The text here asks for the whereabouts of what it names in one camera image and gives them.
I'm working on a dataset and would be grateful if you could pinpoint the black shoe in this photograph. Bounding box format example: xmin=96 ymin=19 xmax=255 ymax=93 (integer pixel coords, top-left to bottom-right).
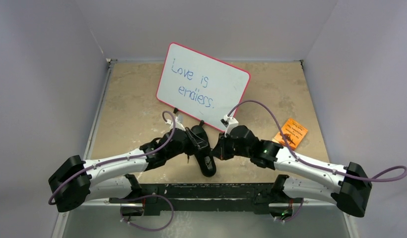
xmin=191 ymin=125 xmax=216 ymax=177

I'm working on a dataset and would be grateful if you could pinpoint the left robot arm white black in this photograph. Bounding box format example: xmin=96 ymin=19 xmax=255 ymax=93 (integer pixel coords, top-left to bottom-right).
xmin=48 ymin=126 xmax=216 ymax=213

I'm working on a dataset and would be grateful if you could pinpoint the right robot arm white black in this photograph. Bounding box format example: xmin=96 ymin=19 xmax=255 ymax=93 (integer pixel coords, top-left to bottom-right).
xmin=211 ymin=125 xmax=372 ymax=218

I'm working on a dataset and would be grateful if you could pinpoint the pink framed whiteboard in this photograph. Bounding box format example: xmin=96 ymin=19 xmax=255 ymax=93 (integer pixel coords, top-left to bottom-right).
xmin=156 ymin=43 xmax=251 ymax=131

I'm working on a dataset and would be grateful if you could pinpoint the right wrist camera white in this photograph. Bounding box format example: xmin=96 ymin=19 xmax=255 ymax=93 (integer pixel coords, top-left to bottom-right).
xmin=220 ymin=115 xmax=239 ymax=137

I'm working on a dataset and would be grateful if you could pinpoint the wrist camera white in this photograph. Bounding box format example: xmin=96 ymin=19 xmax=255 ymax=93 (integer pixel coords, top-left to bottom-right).
xmin=165 ymin=113 xmax=186 ymax=131
xmin=220 ymin=115 xmax=239 ymax=137

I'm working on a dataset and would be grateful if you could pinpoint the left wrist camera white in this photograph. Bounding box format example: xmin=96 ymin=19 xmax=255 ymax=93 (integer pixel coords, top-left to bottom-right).
xmin=165 ymin=113 xmax=186 ymax=131

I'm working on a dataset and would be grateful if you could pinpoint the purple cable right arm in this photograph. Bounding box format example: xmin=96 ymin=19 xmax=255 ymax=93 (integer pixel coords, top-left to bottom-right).
xmin=226 ymin=100 xmax=407 ymax=183

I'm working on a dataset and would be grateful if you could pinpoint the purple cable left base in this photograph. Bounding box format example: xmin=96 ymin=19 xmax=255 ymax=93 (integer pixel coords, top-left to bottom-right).
xmin=119 ymin=193 xmax=175 ymax=232

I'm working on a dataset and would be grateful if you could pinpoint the purple cable base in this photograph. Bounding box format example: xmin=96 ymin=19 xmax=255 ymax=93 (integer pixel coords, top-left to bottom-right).
xmin=119 ymin=193 xmax=175 ymax=232
xmin=274 ymin=198 xmax=304 ymax=224

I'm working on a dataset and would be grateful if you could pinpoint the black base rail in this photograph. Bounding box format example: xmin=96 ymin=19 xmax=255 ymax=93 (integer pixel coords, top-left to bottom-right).
xmin=109 ymin=175 xmax=302 ymax=217

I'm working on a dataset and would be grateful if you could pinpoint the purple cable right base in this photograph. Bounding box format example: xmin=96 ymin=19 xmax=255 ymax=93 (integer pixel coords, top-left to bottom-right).
xmin=274 ymin=198 xmax=304 ymax=224

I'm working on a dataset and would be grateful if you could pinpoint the aluminium frame rail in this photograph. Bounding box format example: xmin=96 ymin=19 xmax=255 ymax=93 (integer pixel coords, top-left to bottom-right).
xmin=61 ymin=59 xmax=352 ymax=208

